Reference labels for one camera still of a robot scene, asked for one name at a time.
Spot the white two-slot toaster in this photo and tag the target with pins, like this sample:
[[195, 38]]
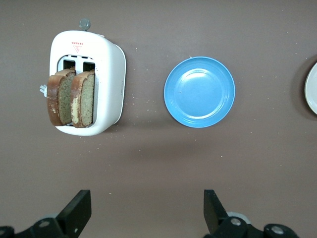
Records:
[[109, 74]]

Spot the blue plate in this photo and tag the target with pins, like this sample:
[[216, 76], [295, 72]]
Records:
[[199, 91]]

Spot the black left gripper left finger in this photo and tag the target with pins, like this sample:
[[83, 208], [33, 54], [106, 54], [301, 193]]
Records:
[[71, 215]]

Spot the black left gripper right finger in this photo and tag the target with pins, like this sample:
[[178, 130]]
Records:
[[218, 218]]

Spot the brown bread slice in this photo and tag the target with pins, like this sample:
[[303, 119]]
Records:
[[86, 99], [64, 99]]

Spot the beige plate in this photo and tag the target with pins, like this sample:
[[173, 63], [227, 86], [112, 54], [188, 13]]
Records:
[[312, 89]]

